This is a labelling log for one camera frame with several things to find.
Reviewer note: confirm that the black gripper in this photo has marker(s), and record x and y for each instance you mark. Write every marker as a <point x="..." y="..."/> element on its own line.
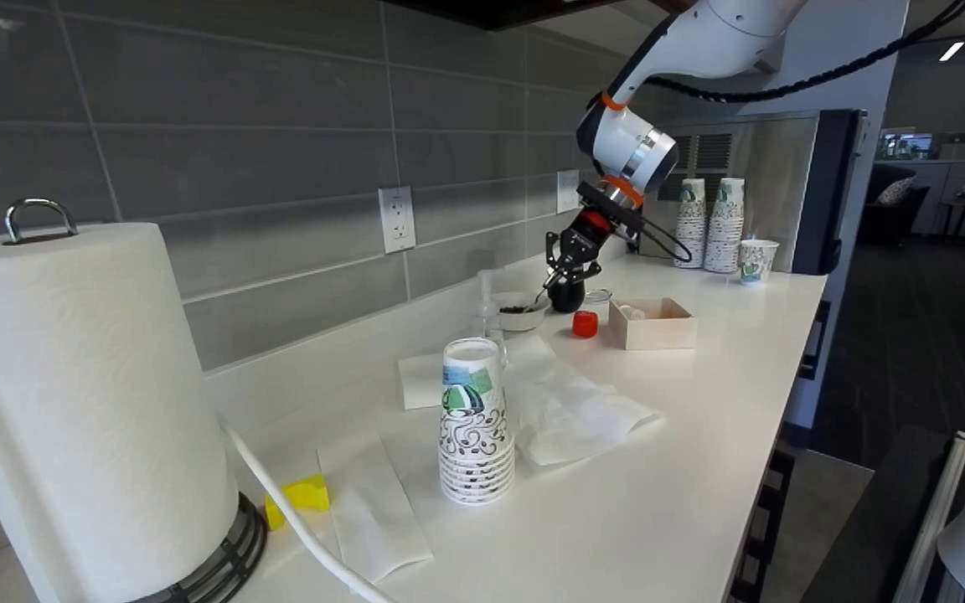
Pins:
<point x="581" y="238"/>

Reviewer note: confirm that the white bowl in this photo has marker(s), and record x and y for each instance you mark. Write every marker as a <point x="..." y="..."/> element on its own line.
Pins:
<point x="520" y="315"/>

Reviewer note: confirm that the red round cap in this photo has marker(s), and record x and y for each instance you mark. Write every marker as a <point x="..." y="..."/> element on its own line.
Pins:
<point x="585" y="325"/>

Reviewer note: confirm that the pale wooden box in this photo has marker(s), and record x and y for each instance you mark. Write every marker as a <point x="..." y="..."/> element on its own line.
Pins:
<point x="653" y="329"/>

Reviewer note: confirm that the tall paper cup stack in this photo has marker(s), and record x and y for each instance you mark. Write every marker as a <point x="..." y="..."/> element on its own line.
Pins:
<point x="724" y="230"/>
<point x="693" y="223"/>

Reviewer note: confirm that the clear plastic bag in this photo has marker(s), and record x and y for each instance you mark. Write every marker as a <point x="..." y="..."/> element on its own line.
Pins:
<point x="585" y="421"/>

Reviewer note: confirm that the single patterned paper cup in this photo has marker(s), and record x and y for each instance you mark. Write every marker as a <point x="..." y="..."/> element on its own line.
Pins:
<point x="758" y="264"/>

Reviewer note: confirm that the patterned paper cup stack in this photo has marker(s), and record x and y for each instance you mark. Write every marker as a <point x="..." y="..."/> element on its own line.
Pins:
<point x="478" y="456"/>

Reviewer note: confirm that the dark partition panel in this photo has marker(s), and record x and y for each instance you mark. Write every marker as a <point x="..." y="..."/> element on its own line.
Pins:
<point x="833" y="190"/>

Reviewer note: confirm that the folded white paper napkin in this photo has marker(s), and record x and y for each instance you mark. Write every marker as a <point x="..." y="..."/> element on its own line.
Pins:
<point x="376" y="524"/>

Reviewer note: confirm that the dark office chair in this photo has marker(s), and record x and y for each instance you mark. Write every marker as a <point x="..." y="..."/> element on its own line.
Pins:
<point x="892" y="207"/>

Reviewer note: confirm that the yellow sponge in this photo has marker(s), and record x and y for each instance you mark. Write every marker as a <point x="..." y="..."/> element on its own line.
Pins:
<point x="308" y="494"/>

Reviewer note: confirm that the ceiling light strip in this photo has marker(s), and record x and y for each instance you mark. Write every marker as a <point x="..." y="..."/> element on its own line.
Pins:
<point x="954" y="52"/>

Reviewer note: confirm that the white pole with red mark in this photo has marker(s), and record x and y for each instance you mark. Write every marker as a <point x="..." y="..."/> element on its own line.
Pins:
<point x="945" y="505"/>

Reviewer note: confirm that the black metal towel holder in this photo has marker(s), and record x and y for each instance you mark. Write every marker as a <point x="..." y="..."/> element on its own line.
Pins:
<point x="226" y="556"/>

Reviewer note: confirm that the white paper towel roll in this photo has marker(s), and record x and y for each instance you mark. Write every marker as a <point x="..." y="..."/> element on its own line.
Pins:
<point x="81" y="412"/>

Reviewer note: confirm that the white double wall outlet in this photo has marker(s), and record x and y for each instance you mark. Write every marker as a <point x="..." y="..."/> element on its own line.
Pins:
<point x="567" y="193"/>

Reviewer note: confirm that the white single wall outlet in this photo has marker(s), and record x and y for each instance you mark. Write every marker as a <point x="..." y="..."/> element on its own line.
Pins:
<point x="397" y="220"/>

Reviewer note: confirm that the dark wall shelf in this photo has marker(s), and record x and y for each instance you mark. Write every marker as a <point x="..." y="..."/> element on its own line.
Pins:
<point x="505" y="8"/>

